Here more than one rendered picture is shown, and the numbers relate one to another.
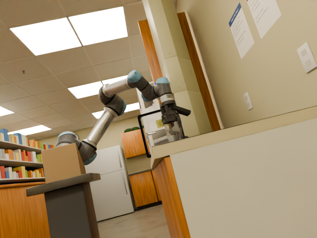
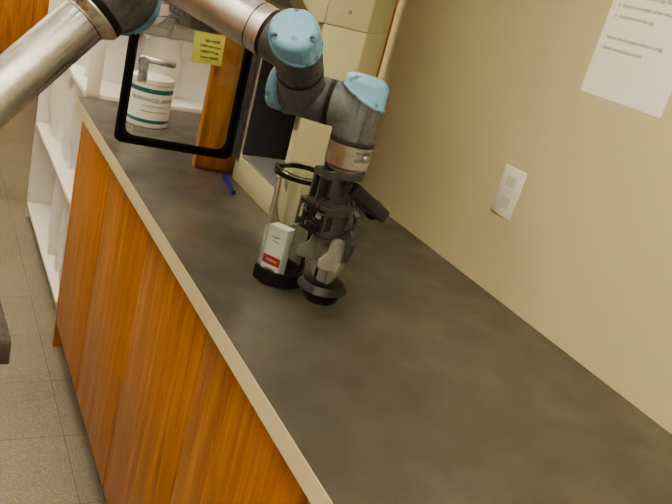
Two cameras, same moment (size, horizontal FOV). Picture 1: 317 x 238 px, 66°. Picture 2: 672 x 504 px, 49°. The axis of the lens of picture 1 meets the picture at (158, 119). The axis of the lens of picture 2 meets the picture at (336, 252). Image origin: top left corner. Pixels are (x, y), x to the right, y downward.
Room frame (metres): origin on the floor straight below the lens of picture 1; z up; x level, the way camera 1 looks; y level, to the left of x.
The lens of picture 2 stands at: (0.29, 0.46, 1.52)
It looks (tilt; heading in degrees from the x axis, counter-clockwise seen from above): 20 degrees down; 332
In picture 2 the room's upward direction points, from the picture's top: 15 degrees clockwise
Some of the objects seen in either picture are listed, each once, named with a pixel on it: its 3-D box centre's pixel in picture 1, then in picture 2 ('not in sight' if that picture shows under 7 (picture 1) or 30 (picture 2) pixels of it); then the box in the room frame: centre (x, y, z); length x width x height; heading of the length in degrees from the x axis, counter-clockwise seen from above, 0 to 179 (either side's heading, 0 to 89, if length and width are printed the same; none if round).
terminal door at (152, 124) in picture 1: (158, 132); (187, 74); (2.16, 0.03, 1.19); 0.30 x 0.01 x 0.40; 85
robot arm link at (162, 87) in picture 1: (163, 87); (358, 109); (1.38, -0.08, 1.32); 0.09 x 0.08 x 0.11; 55
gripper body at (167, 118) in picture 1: (169, 113); (333, 200); (1.38, -0.07, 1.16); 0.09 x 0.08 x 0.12; 110
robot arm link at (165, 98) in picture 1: (167, 99); (349, 156); (1.38, -0.08, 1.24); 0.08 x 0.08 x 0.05
